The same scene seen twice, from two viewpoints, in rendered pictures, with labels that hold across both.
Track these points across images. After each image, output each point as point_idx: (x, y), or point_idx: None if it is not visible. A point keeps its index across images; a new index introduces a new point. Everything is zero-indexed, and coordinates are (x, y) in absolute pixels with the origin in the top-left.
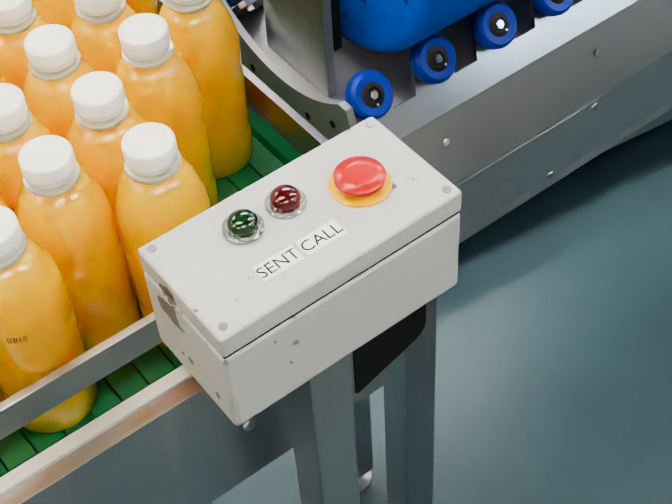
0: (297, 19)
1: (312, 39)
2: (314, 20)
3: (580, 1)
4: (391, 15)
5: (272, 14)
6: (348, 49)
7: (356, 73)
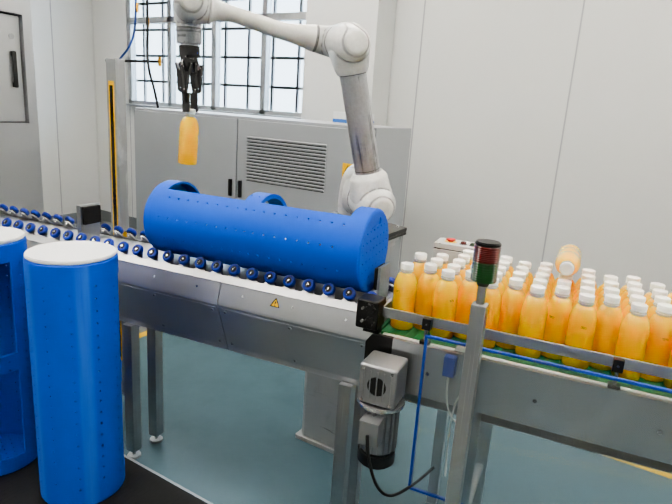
0: (385, 280)
1: (387, 281)
2: (388, 274)
3: None
4: (382, 263)
5: (380, 289)
6: None
7: (390, 279)
